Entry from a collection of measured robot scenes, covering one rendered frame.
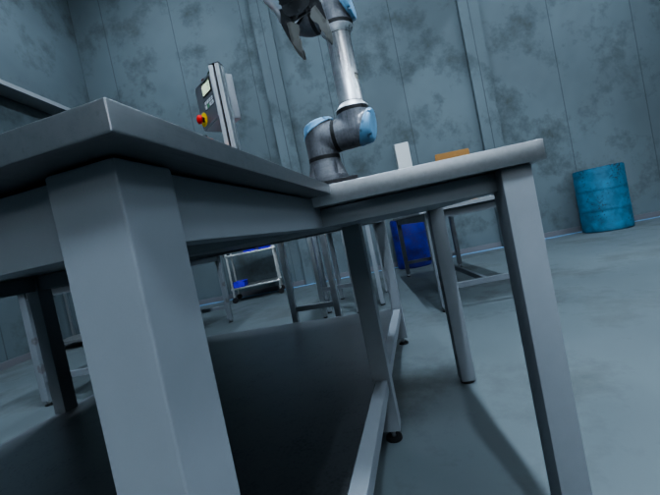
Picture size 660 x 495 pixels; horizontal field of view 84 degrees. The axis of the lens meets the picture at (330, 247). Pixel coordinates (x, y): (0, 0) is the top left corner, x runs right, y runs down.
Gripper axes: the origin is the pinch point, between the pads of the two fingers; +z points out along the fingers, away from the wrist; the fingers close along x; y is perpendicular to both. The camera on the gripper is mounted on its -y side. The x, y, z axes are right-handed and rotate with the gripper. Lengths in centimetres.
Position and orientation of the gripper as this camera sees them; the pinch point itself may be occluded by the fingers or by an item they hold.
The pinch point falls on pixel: (316, 47)
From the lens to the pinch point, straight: 106.3
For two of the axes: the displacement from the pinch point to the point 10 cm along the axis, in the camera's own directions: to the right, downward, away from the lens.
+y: 1.2, -4.8, 8.7
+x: -8.9, 3.5, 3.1
